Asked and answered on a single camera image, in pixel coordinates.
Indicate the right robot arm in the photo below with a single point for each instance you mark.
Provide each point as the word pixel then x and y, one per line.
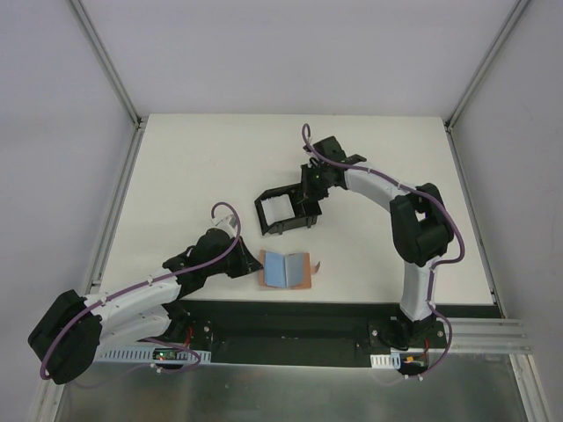
pixel 421 230

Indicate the black card dispenser box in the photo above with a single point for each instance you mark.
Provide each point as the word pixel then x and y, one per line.
pixel 306 213

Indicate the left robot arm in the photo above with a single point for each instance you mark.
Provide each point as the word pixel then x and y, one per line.
pixel 76 329

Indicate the aluminium frame post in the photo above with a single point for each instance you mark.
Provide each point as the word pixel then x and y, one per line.
pixel 489 58
pixel 104 60

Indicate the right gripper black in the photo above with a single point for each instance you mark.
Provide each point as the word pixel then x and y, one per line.
pixel 305 186

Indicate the white cards stack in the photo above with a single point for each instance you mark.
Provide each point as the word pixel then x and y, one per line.
pixel 277 209

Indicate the left aluminium frame post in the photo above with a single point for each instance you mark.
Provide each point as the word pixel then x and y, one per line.
pixel 104 60

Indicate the left white cable duct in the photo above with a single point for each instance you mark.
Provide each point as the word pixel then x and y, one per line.
pixel 145 353

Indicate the right white cable duct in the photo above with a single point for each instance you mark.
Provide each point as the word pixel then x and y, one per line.
pixel 385 361

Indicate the aluminium rail right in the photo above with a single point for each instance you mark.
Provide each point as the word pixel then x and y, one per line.
pixel 489 336

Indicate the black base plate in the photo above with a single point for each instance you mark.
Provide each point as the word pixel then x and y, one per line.
pixel 314 334

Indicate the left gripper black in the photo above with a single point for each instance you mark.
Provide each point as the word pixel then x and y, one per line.
pixel 242 261

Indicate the white cable duct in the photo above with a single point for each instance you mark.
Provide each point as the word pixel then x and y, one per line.
pixel 385 361
pixel 145 353

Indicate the brown leather card holder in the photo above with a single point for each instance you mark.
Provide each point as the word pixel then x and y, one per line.
pixel 287 272

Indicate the right aluminium frame post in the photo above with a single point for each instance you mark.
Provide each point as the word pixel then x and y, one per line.
pixel 489 58

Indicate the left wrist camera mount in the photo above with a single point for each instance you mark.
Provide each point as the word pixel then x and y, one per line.
pixel 228 224

